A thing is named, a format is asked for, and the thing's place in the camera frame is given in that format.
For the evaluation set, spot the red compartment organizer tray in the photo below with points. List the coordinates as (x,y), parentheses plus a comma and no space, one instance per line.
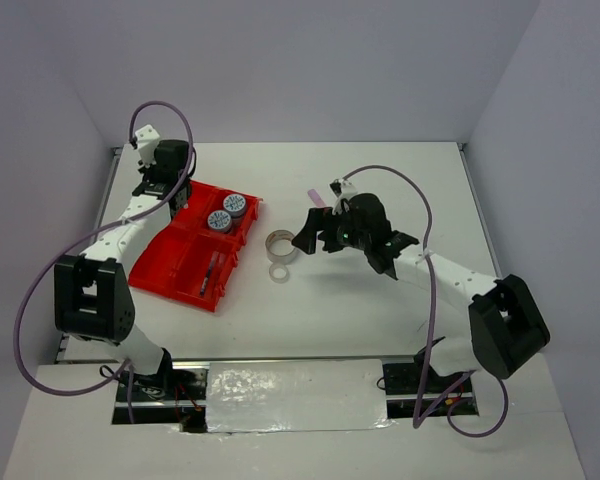
(175,262)

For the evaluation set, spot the small clear tape roll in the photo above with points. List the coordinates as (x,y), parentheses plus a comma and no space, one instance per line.
(278,273)

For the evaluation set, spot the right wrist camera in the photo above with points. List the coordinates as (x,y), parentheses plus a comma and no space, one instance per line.
(344,190)

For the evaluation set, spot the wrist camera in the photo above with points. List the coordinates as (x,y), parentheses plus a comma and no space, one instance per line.
(144,142)
(344,190)

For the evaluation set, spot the red pen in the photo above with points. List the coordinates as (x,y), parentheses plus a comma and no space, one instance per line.
(209,271)

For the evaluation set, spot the blue white bottle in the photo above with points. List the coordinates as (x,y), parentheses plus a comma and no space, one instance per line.
(220,221)
(235,205)

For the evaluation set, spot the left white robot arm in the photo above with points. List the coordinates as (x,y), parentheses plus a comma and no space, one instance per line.
(92,297)

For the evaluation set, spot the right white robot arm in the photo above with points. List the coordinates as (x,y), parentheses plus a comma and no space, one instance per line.
(506,327)

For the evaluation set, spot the pink highlighter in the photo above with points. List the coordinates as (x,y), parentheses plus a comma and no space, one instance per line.
(316,198)

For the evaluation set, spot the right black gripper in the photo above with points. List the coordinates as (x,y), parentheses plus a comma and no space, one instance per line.
(306,239)

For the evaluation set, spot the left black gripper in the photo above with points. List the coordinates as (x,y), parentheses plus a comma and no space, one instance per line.
(151,173)

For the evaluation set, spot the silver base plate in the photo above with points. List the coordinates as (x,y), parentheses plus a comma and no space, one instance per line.
(276,397)

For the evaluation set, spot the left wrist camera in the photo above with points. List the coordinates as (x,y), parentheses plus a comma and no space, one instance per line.
(144,142)

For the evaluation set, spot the large clear tape roll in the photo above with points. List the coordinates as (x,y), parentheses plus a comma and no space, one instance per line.
(279,247)

